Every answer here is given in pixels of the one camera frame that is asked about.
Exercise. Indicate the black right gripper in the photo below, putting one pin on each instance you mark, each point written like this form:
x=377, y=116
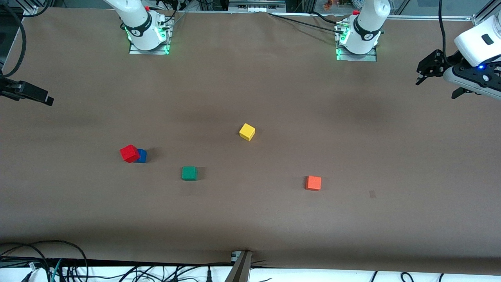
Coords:
x=20, y=89

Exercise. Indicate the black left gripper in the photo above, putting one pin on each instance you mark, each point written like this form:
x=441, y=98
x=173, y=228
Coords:
x=433, y=62

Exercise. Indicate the red block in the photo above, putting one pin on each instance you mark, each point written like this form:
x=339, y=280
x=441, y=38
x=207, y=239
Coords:
x=129, y=153

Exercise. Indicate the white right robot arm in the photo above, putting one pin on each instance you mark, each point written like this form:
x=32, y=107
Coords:
x=141, y=31

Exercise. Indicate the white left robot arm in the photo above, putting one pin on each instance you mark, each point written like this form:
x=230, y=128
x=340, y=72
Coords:
x=364, y=35

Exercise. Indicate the blue block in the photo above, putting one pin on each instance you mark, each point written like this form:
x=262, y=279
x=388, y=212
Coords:
x=142, y=156

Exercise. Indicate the orange block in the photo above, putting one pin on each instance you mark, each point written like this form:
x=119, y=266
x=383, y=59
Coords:
x=313, y=183

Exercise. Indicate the green block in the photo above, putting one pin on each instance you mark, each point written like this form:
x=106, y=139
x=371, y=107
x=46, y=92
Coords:
x=189, y=173

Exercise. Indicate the yellow block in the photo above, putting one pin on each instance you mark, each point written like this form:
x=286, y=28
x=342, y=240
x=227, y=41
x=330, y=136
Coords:
x=247, y=132

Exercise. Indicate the grey power strip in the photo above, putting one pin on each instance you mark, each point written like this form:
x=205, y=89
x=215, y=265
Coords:
x=256, y=6

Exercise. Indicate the aluminium frame corner bracket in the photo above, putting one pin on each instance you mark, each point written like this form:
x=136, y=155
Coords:
x=30, y=11
x=479, y=21

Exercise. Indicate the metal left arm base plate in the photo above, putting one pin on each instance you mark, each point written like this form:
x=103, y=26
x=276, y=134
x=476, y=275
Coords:
x=370, y=58

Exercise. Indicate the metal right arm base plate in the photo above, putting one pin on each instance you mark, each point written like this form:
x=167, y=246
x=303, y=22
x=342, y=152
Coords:
x=135, y=51

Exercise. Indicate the aluminium frame post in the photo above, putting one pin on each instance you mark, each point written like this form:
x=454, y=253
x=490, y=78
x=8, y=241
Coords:
x=239, y=270

